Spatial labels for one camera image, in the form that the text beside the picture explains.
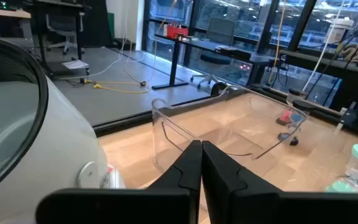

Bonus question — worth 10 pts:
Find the white paper sheet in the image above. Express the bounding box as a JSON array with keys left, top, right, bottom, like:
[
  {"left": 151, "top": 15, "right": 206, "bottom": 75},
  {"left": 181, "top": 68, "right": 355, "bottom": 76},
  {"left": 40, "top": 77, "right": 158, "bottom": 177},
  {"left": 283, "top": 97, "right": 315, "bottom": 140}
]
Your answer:
[{"left": 61, "top": 58, "right": 90, "bottom": 70}]

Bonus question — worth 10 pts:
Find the red box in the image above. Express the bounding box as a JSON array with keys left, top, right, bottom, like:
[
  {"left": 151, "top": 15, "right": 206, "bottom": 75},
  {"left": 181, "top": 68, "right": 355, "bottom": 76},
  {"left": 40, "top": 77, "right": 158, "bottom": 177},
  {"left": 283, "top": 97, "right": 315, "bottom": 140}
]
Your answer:
[{"left": 165, "top": 24, "right": 190, "bottom": 40}]

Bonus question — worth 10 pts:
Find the black workbench frame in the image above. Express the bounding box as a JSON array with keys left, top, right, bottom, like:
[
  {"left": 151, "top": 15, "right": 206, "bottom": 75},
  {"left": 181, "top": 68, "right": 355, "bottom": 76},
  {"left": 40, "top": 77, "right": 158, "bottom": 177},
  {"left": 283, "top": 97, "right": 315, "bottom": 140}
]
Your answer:
[{"left": 23, "top": 0, "right": 91, "bottom": 78}]

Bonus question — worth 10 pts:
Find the white cable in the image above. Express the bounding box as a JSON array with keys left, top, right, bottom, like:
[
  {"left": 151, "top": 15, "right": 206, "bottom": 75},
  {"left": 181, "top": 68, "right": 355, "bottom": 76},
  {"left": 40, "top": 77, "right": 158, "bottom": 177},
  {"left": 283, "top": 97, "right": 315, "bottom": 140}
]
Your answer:
[{"left": 301, "top": 0, "right": 346, "bottom": 91}]

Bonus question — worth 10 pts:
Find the black side desk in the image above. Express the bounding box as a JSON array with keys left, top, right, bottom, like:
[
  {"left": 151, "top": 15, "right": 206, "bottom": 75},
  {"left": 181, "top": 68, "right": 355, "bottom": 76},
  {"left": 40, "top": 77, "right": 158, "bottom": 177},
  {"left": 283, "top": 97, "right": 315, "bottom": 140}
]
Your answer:
[{"left": 278, "top": 49, "right": 358, "bottom": 110}]

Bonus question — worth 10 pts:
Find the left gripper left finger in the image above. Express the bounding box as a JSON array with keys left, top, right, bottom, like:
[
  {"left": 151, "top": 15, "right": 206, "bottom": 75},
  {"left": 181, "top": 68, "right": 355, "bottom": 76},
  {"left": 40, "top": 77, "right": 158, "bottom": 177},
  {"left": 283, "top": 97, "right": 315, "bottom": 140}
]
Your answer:
[{"left": 35, "top": 139, "right": 203, "bottom": 224}]

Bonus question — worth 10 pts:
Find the dark office chair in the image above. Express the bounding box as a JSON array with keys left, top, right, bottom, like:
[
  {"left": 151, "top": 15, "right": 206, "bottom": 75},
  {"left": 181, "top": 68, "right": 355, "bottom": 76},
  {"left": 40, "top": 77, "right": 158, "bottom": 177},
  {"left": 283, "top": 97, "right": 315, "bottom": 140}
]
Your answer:
[{"left": 45, "top": 12, "right": 86, "bottom": 57}]

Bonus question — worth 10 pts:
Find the black standing desk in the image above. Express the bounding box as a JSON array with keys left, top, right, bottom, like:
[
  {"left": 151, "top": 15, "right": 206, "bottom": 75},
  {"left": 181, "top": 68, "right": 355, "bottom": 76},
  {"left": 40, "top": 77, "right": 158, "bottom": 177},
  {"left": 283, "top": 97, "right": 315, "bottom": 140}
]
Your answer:
[{"left": 151, "top": 32, "right": 275, "bottom": 91}]

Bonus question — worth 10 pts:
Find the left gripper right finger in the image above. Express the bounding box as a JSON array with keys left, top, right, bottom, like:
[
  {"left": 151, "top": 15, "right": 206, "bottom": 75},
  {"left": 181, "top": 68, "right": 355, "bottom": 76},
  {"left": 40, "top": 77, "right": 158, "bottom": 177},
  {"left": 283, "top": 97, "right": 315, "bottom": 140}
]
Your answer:
[{"left": 201, "top": 141, "right": 358, "bottom": 224}]

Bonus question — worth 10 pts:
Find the white tub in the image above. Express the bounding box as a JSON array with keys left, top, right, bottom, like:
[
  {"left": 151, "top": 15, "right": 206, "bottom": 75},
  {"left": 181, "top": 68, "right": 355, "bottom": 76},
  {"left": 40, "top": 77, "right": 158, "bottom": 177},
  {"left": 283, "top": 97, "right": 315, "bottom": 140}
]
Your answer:
[{"left": 323, "top": 17, "right": 354, "bottom": 47}]

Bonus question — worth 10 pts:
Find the grey mesh office chair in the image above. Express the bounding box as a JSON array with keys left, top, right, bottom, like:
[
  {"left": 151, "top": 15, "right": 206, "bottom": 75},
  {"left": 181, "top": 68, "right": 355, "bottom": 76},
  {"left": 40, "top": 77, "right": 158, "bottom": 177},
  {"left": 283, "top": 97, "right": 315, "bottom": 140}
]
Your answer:
[{"left": 190, "top": 17, "right": 251, "bottom": 91}]

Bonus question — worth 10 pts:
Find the wooden desk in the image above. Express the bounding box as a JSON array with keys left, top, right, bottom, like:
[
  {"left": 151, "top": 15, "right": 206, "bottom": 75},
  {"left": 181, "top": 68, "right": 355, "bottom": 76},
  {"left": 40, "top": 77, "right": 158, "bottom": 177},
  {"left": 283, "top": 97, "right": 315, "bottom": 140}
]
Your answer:
[{"left": 0, "top": 6, "right": 32, "bottom": 40}]

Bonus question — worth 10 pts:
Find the rope bundle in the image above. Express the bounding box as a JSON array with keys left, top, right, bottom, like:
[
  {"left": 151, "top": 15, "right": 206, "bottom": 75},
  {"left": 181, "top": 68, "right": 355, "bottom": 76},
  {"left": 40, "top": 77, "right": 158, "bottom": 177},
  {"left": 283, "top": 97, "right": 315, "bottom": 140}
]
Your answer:
[{"left": 342, "top": 43, "right": 358, "bottom": 62}]

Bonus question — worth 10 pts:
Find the red sand hourglass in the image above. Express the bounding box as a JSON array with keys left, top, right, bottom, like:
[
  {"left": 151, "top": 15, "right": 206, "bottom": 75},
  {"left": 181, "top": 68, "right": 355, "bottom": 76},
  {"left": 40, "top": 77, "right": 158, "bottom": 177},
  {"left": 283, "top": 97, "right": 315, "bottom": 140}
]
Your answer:
[{"left": 276, "top": 108, "right": 306, "bottom": 126}]

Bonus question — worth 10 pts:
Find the yellow hanging cable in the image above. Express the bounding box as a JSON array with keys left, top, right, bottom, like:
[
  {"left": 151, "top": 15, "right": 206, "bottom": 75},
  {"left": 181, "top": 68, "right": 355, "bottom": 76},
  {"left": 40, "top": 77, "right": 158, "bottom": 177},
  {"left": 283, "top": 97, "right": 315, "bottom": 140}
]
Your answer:
[{"left": 267, "top": 0, "right": 288, "bottom": 85}]

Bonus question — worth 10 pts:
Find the large clear plastic bin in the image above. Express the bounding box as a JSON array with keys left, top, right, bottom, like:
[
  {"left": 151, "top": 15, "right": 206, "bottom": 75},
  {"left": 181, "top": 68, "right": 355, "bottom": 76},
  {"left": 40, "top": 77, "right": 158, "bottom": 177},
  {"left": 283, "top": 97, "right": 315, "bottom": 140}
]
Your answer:
[{"left": 150, "top": 85, "right": 309, "bottom": 175}]

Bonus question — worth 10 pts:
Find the yellow floor cable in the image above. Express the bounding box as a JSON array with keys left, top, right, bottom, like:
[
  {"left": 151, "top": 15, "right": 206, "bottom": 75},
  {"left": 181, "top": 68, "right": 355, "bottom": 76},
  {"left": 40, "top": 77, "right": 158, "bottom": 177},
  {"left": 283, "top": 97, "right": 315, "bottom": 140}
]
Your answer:
[{"left": 84, "top": 79, "right": 154, "bottom": 95}]

